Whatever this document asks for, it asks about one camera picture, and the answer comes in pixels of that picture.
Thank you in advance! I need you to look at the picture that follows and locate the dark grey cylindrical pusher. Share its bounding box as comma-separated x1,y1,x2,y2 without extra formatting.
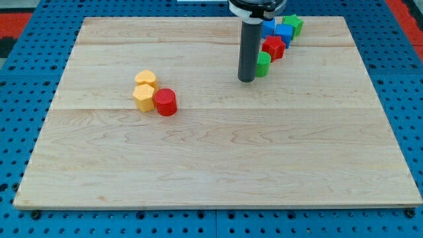
238,22,263,83

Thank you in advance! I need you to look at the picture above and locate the black white robot flange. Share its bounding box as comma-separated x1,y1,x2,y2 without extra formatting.
228,0,287,24

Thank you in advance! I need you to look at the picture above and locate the wooden board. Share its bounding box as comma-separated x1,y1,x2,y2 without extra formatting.
14,17,422,210

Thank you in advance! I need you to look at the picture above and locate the yellow hexagon block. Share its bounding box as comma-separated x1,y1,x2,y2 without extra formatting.
132,84,155,112

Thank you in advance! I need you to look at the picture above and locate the blue block behind pusher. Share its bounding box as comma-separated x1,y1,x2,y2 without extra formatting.
261,19,276,39

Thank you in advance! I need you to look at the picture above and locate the red star block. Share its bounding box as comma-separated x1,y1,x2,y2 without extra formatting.
262,36,286,62

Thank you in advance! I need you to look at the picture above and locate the green cylinder block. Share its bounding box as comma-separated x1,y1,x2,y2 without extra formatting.
255,52,272,77

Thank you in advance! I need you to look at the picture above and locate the blue cube block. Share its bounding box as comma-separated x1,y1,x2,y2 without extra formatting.
274,24,294,48

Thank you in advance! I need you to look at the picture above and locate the green star block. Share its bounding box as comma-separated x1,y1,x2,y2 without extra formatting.
282,15,304,40

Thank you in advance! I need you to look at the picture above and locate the red cylinder block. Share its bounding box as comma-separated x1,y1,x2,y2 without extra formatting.
153,88,177,116

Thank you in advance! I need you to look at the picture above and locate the yellow heart block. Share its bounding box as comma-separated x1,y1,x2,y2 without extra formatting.
134,69,159,91

